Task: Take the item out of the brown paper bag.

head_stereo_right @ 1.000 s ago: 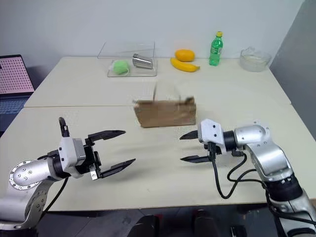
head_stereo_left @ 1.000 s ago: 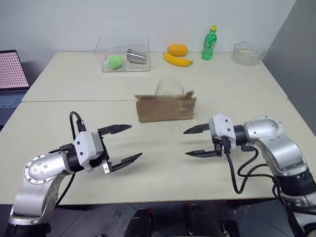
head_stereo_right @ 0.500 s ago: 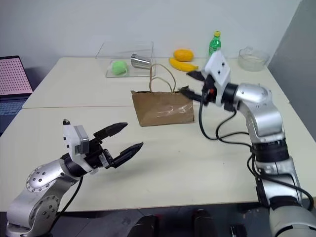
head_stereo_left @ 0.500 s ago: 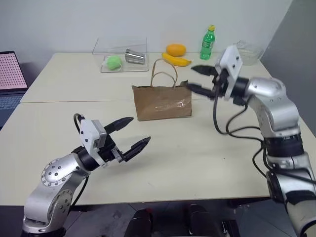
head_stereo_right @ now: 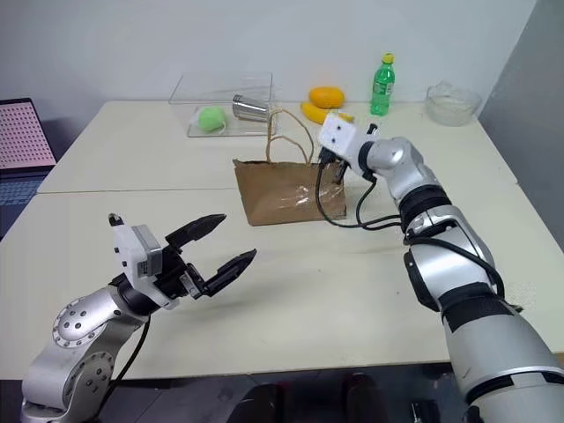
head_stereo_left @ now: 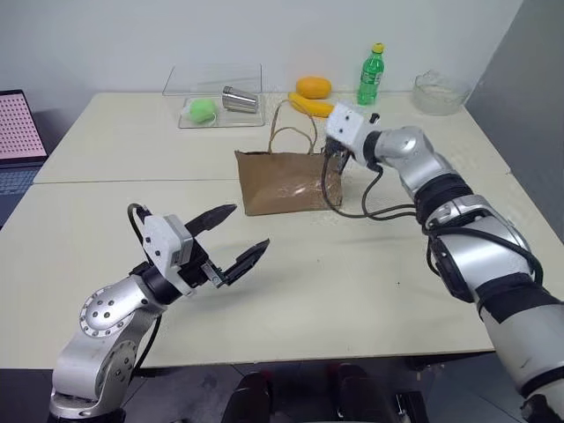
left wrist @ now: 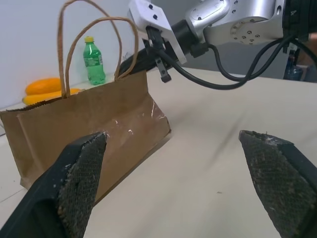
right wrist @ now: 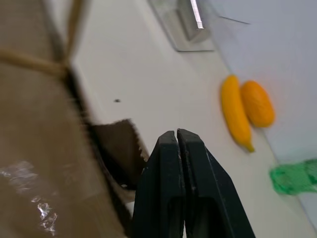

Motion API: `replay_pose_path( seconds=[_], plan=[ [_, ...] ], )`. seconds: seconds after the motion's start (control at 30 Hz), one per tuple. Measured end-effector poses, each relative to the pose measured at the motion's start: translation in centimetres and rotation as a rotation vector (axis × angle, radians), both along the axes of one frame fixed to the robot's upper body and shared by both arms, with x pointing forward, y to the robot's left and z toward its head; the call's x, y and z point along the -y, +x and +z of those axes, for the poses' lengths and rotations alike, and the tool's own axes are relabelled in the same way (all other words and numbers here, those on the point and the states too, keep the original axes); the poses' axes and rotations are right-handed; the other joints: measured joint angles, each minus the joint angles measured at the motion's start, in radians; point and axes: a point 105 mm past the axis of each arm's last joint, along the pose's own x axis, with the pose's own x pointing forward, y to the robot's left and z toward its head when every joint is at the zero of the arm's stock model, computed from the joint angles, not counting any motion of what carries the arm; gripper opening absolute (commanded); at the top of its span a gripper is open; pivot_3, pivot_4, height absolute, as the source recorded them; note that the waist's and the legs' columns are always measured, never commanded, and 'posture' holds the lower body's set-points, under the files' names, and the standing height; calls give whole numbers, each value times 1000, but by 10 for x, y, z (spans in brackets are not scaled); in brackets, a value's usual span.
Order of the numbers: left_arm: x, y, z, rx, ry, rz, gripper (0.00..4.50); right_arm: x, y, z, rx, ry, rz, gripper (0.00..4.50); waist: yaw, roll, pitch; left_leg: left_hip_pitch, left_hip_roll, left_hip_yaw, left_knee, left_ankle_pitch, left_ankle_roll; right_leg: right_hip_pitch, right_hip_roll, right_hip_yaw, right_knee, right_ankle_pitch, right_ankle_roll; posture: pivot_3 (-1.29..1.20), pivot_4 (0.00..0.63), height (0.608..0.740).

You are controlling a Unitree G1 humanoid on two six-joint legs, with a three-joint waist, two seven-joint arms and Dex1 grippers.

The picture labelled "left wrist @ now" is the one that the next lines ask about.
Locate long black looping cable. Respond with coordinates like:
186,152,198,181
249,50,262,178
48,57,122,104
158,34,317,91

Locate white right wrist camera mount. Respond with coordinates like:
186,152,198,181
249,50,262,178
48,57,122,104
127,0,187,65

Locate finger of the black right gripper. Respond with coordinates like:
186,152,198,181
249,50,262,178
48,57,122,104
118,47,150,75

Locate short black arm cable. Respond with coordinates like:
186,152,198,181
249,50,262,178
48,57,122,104
190,42,251,82

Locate green plastic bottle yellow cap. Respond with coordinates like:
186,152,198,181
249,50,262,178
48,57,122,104
83,36,106,86

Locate orange oval fruit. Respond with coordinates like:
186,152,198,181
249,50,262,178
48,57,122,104
25,77,62,96

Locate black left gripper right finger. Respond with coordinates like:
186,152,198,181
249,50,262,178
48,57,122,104
238,129,317,238

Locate brown paper bag with handles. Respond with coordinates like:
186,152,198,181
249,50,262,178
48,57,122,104
0,0,172,205

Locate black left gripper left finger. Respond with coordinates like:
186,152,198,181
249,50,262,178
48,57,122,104
0,131,107,238

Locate yellow long squash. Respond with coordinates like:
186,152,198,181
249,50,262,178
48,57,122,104
22,88,81,105

